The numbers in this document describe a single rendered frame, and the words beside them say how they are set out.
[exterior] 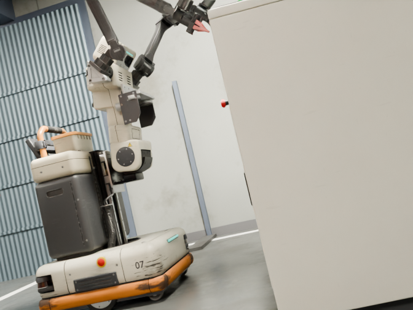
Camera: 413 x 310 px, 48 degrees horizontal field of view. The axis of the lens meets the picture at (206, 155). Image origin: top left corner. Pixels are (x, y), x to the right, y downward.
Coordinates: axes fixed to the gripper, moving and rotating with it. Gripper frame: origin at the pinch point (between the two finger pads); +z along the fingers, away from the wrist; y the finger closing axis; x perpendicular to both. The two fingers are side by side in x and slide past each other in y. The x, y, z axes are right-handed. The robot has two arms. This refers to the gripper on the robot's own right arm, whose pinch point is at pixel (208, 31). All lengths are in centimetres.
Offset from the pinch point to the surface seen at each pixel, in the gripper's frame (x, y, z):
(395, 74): -76, 10, 90
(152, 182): 177, -141, -60
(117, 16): 177, -20, -172
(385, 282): -80, -40, 117
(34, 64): 157, -100, -222
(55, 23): 162, -55, -222
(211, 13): -88, 1, 39
